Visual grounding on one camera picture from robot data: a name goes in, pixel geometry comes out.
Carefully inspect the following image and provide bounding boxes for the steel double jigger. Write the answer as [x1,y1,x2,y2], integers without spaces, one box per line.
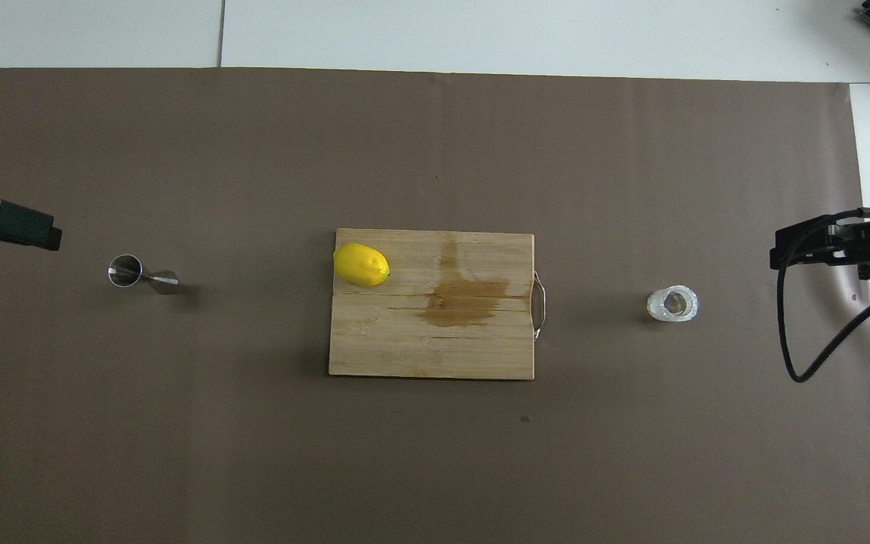
[107,254,180,295]

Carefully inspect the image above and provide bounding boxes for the clear textured cup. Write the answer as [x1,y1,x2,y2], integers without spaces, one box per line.
[646,285,700,323]

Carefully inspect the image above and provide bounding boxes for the brown paper table mat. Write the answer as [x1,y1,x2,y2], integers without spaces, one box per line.
[0,66,870,544]

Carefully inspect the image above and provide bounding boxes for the yellow lemon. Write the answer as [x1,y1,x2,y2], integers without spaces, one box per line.
[333,243,391,288]

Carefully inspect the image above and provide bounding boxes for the wooden cutting board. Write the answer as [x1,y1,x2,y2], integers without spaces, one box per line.
[329,229,548,381]

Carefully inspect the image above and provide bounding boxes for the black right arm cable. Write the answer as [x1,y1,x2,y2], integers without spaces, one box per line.
[776,212,870,384]

